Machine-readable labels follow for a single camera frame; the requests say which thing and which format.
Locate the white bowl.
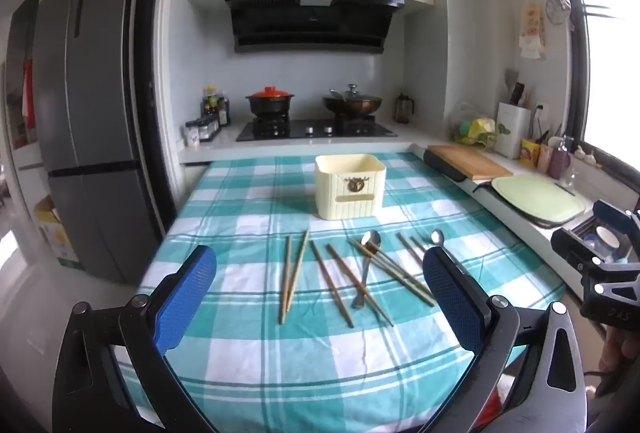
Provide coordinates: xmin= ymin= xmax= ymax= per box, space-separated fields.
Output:
xmin=593 ymin=226 xmax=622 ymax=254

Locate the black tray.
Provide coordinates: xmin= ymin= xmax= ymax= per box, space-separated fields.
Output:
xmin=423 ymin=149 xmax=468 ymax=182

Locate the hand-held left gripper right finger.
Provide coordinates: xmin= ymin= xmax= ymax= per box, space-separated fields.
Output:
xmin=423 ymin=246 xmax=589 ymax=433

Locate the yellow cap sauce bottle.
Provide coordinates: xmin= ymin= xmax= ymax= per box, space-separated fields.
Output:
xmin=202 ymin=85 xmax=219 ymax=120

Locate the person's right hand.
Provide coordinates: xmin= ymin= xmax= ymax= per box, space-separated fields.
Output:
xmin=599 ymin=326 xmax=640 ymax=396

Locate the black range hood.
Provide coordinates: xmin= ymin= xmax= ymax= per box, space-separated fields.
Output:
xmin=225 ymin=0 xmax=406 ymax=55

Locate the dark glass kettle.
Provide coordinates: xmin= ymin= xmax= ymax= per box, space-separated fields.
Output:
xmin=395 ymin=93 xmax=415 ymax=124

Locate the black gas stove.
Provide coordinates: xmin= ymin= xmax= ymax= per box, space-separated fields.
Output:
xmin=236 ymin=115 xmax=398 ymax=142

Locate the hanging wall cloth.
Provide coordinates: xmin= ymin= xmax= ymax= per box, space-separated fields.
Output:
xmin=517 ymin=0 xmax=546 ymax=60

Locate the teal checkered tablecloth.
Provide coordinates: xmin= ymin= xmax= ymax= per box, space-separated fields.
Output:
xmin=137 ymin=152 xmax=568 ymax=433

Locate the window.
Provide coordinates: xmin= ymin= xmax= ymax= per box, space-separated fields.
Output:
xmin=555 ymin=0 xmax=640 ymax=164

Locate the cream ribbed utensil bin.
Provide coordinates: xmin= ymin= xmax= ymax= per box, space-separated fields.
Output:
xmin=314 ymin=154 xmax=387 ymax=221

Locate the red wall hanging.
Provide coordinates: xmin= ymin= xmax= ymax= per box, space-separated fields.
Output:
xmin=20 ymin=58 xmax=35 ymax=118

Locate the cardboard box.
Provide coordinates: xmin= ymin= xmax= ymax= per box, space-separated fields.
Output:
xmin=34 ymin=195 xmax=83 ymax=270

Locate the black clay pot orange lid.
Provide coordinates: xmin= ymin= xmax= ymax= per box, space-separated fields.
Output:
xmin=245 ymin=86 xmax=295 ymax=118

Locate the clear plastic bag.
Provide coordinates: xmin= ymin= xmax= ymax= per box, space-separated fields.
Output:
xmin=446 ymin=102 xmax=498 ymax=148

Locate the white knife holder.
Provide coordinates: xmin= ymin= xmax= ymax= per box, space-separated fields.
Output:
xmin=496 ymin=102 xmax=532 ymax=160

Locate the wire wall hanger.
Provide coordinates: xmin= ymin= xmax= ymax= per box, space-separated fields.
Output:
xmin=542 ymin=0 xmax=571 ymax=24

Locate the wooden cutting board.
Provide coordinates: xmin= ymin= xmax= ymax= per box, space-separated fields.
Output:
xmin=427 ymin=144 xmax=514 ymax=181

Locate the black pan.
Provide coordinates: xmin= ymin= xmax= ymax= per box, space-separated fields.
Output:
xmin=472 ymin=181 xmax=557 ymax=230

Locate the grey refrigerator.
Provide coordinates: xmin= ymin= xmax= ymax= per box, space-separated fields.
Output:
xmin=32 ymin=0 xmax=166 ymax=286

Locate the wok with glass lid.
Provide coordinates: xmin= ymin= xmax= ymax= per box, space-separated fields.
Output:
xmin=322 ymin=84 xmax=383 ymax=118

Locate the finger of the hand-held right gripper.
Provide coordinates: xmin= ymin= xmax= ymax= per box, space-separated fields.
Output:
xmin=594 ymin=200 xmax=640 ymax=259
xmin=551 ymin=227 xmax=609 ymax=282

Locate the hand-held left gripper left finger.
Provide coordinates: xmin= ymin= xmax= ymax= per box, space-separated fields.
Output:
xmin=52 ymin=245 xmax=218 ymax=433

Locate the green cutting board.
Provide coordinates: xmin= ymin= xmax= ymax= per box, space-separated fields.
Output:
xmin=491 ymin=175 xmax=586 ymax=226

